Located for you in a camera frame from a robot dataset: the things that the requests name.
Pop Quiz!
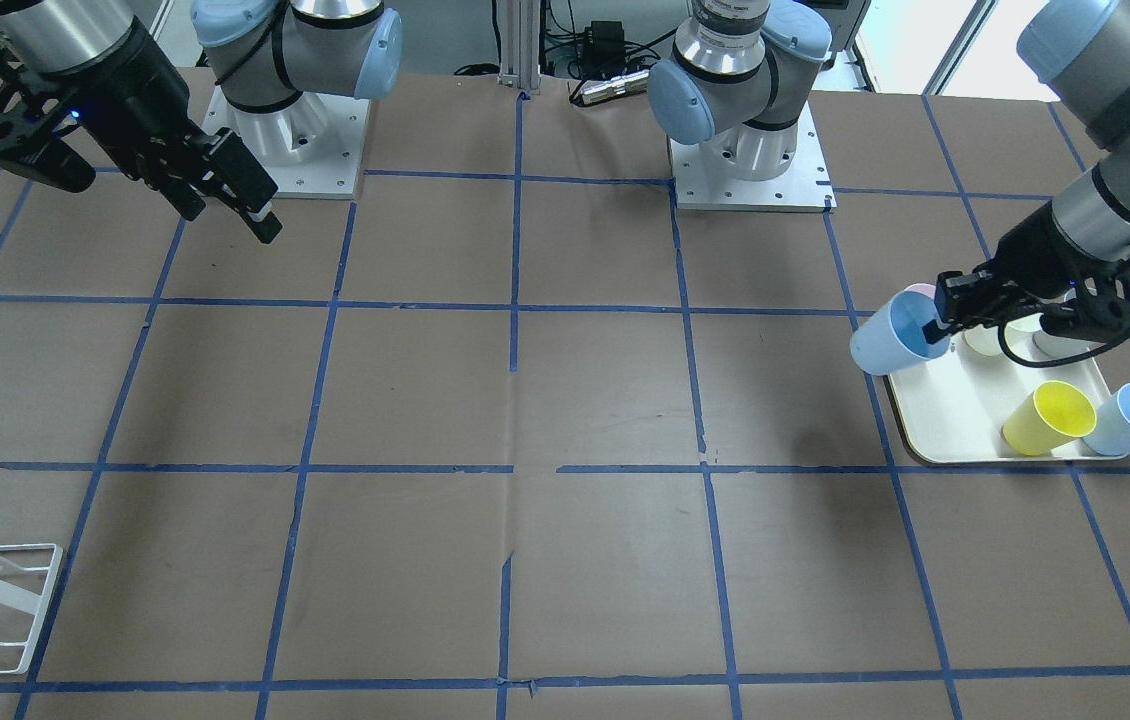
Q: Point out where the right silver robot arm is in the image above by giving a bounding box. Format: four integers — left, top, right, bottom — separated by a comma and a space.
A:
0, 1, 402, 243

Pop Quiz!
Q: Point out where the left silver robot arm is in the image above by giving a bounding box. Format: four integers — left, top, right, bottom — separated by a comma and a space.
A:
647, 1, 1130, 345

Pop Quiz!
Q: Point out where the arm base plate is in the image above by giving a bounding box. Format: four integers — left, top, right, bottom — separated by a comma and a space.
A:
667, 104, 838, 212
203, 88, 373, 200

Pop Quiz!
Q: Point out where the grey cup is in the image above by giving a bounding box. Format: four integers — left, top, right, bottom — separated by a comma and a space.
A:
1032, 314, 1099, 359

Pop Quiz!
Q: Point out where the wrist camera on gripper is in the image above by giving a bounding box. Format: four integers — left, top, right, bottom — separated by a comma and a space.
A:
0, 83, 97, 193

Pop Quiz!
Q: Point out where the pink cup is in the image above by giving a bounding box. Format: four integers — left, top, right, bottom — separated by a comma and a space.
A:
904, 281, 937, 300

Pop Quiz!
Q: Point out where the light blue cup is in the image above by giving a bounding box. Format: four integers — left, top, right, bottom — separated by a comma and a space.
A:
850, 290, 951, 375

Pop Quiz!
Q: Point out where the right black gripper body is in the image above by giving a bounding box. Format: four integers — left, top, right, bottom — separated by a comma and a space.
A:
75, 29, 205, 193

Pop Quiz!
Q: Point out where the pale green cup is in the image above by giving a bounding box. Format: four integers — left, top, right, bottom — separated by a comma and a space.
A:
962, 314, 1041, 357

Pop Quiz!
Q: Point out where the cream plastic tray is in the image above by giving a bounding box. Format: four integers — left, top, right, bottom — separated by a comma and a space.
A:
886, 337, 1112, 465

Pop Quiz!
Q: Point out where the aluminium frame post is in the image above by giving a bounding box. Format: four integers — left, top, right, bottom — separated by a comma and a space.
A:
495, 0, 544, 96

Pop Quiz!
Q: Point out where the yellow cup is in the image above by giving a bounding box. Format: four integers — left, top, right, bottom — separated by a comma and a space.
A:
1001, 381, 1097, 457

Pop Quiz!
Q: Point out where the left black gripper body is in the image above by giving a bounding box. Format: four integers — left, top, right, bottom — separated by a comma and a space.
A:
985, 203, 1130, 341

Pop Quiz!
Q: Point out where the silver metal connector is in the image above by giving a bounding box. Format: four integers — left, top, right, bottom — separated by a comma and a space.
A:
570, 70, 649, 109

